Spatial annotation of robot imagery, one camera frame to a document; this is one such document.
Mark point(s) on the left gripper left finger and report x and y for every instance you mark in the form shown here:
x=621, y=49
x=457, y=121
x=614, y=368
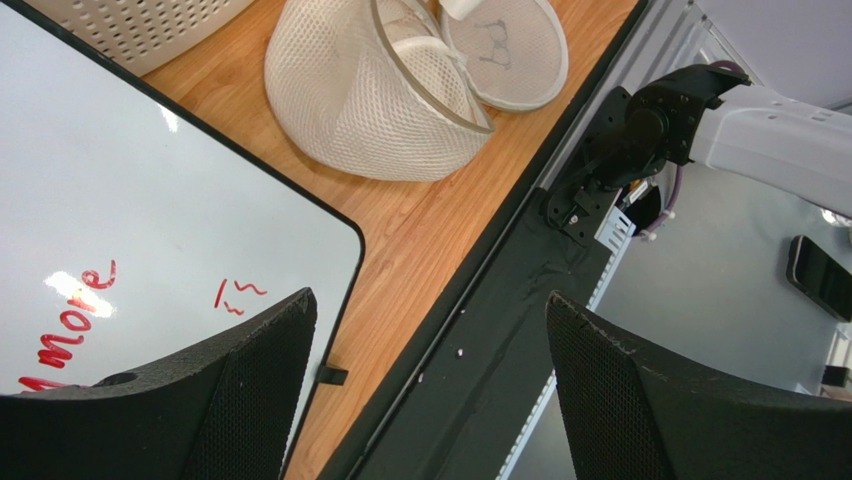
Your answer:
x=222, y=408

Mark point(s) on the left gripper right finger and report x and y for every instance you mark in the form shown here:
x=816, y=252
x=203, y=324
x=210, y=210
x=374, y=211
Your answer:
x=635, y=410

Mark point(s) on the white mesh laundry bag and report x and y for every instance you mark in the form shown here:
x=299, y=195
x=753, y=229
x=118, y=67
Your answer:
x=389, y=90

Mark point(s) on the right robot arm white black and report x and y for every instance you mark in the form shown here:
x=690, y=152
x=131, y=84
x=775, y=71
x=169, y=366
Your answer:
x=708, y=115

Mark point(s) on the cream plastic laundry basket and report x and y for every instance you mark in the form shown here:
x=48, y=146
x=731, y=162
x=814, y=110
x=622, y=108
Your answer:
x=141, y=35

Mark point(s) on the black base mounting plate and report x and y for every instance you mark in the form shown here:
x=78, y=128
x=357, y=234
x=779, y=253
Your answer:
x=430, y=339

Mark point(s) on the whiteboard with red writing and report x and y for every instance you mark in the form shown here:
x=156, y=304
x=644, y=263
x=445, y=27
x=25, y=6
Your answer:
x=130, y=229

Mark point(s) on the black phone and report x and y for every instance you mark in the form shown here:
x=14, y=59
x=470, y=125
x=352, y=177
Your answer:
x=818, y=276

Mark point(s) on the aluminium rail frame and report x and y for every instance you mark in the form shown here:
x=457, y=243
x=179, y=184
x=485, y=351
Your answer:
x=463, y=419

